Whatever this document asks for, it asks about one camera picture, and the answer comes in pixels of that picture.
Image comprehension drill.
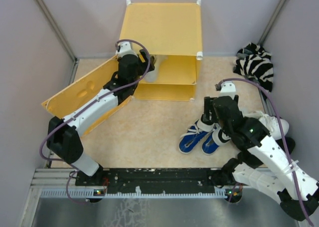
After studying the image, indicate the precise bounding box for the white sneaker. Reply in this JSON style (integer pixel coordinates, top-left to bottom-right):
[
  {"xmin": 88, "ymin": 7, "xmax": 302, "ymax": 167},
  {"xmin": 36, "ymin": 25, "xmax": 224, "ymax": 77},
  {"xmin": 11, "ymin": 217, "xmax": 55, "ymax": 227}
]
[
  {"xmin": 243, "ymin": 111, "xmax": 282, "ymax": 140},
  {"xmin": 145, "ymin": 55, "xmax": 167, "ymax": 83}
]

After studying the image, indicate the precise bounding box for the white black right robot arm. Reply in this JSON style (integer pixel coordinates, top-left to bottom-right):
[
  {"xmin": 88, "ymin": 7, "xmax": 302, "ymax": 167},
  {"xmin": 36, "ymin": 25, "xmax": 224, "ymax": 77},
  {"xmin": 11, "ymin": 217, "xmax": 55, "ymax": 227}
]
[{"xmin": 203, "ymin": 96, "xmax": 319, "ymax": 222}]

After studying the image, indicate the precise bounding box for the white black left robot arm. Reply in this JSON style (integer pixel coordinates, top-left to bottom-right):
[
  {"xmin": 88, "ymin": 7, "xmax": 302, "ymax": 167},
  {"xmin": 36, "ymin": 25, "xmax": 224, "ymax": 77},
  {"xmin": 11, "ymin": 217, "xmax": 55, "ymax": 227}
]
[{"xmin": 46, "ymin": 49, "xmax": 156, "ymax": 186}]

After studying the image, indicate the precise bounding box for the black white canvas shoe left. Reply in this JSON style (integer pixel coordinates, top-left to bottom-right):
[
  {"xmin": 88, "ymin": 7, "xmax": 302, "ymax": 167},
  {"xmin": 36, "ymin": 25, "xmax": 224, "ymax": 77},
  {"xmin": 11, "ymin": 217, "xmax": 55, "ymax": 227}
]
[{"xmin": 197, "ymin": 114, "xmax": 217, "ymax": 133}]

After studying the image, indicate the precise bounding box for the black white canvas shoe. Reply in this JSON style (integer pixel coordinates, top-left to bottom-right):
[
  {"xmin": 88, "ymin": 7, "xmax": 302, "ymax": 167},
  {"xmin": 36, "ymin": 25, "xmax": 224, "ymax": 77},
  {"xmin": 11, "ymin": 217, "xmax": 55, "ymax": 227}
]
[
  {"xmin": 197, "ymin": 114, "xmax": 217, "ymax": 133},
  {"xmin": 212, "ymin": 127, "xmax": 231, "ymax": 146}
]

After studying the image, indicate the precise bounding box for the black white canvas shoe right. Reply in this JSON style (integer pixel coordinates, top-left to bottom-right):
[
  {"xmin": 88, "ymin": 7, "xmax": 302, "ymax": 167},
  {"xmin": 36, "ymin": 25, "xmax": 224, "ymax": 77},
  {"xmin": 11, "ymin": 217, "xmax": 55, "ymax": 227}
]
[{"xmin": 212, "ymin": 127, "xmax": 231, "ymax": 146}]

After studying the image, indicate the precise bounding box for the blue canvas shoe right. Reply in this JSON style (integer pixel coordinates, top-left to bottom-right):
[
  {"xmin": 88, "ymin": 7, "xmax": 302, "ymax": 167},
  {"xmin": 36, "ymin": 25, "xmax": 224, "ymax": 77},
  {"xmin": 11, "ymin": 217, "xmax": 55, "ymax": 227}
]
[{"xmin": 201, "ymin": 132, "xmax": 221, "ymax": 155}]

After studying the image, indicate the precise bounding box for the blue canvas shoe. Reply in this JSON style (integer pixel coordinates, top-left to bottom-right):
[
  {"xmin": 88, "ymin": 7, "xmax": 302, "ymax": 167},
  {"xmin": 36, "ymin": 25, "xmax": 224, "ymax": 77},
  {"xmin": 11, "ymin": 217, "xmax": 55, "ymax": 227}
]
[
  {"xmin": 201, "ymin": 132, "xmax": 221, "ymax": 155},
  {"xmin": 178, "ymin": 121, "xmax": 209, "ymax": 154}
]

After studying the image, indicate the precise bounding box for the blue canvas shoe left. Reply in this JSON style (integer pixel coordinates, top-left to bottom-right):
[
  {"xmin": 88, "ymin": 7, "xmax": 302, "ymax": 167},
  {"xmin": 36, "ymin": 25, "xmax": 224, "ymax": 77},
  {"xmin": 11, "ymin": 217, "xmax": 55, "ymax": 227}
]
[{"xmin": 178, "ymin": 121, "xmax": 209, "ymax": 154}]

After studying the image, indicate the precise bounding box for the yellow plastic shoe cabinet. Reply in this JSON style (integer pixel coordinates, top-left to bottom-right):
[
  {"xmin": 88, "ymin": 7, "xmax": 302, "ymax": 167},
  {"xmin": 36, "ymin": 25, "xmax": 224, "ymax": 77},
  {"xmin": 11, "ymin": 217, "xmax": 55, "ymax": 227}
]
[{"xmin": 120, "ymin": 0, "xmax": 203, "ymax": 101}]

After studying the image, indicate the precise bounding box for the yellow cabinet door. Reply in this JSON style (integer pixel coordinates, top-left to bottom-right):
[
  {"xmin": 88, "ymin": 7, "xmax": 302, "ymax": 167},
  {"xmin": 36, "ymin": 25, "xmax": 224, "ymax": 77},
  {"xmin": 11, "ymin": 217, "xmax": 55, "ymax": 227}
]
[{"xmin": 41, "ymin": 55, "xmax": 135, "ymax": 138}]

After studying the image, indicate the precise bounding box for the black white striped cloth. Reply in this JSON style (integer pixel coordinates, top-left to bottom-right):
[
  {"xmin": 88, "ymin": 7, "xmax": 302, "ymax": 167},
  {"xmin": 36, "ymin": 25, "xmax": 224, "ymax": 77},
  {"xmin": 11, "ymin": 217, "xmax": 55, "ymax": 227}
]
[{"xmin": 233, "ymin": 42, "xmax": 274, "ymax": 92}]

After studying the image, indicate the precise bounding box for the black sneaker lower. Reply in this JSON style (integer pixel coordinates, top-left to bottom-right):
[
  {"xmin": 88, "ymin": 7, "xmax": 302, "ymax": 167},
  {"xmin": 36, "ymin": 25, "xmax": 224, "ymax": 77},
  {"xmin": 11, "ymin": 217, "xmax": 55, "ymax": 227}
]
[{"xmin": 276, "ymin": 137, "xmax": 296, "ymax": 154}]

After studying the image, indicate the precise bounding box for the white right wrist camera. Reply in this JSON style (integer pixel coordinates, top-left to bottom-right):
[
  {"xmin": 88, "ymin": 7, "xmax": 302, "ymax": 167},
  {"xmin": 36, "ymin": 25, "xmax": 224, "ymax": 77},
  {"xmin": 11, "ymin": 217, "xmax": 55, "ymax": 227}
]
[{"xmin": 215, "ymin": 81, "xmax": 236, "ymax": 99}]

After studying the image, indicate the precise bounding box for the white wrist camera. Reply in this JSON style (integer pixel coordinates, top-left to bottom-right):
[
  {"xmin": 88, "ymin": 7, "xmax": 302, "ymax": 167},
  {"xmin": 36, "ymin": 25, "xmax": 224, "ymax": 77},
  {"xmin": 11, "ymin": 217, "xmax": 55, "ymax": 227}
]
[
  {"xmin": 116, "ymin": 41, "xmax": 137, "ymax": 58},
  {"xmin": 215, "ymin": 81, "xmax": 236, "ymax": 99}
]

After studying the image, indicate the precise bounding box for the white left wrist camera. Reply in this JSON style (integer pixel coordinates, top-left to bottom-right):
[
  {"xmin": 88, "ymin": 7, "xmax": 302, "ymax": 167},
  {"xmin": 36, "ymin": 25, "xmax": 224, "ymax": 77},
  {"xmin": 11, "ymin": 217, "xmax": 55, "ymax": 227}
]
[{"xmin": 116, "ymin": 41, "xmax": 137, "ymax": 58}]

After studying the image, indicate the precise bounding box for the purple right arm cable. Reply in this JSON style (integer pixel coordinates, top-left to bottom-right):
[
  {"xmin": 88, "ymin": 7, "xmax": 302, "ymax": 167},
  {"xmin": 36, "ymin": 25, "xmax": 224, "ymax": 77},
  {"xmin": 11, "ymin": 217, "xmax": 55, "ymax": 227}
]
[{"xmin": 216, "ymin": 77, "xmax": 315, "ymax": 227}]

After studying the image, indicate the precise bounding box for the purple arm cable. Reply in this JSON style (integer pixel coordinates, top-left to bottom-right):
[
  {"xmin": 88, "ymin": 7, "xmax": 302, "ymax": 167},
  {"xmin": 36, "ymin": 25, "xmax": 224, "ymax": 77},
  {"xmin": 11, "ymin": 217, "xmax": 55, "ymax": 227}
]
[
  {"xmin": 216, "ymin": 77, "xmax": 315, "ymax": 227},
  {"xmin": 39, "ymin": 39, "xmax": 151, "ymax": 205}
]

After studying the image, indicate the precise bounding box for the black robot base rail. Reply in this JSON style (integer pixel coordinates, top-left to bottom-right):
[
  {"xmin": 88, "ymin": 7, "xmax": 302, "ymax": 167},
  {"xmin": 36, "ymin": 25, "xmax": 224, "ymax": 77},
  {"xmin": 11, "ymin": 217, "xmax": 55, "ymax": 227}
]
[{"xmin": 39, "ymin": 167, "xmax": 247, "ymax": 203}]

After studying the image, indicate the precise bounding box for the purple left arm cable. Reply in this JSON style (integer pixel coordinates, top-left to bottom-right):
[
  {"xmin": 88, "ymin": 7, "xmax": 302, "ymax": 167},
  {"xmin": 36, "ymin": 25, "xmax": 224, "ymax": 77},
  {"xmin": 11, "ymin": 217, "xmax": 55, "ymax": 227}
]
[{"xmin": 39, "ymin": 39, "xmax": 151, "ymax": 205}]

